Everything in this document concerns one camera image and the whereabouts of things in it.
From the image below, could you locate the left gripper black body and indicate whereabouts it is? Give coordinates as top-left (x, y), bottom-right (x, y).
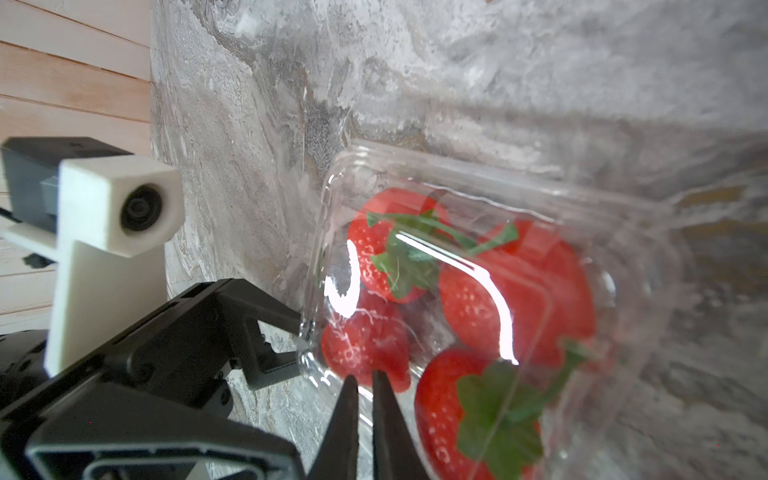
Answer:
top-left (1, 279), bottom-right (305, 479)

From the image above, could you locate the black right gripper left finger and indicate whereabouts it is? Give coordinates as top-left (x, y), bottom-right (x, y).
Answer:
top-left (307, 376), bottom-right (359, 480)

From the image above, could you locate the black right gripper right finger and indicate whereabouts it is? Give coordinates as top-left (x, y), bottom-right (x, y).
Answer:
top-left (372, 371), bottom-right (429, 480)

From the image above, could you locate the packed strawberry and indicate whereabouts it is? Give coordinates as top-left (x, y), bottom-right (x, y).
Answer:
top-left (321, 290), bottom-right (411, 393)
top-left (414, 341), bottom-right (590, 479)
top-left (438, 219), bottom-right (597, 368)

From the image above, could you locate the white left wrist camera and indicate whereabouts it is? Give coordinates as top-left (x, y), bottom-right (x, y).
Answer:
top-left (1, 137), bottom-right (185, 377)

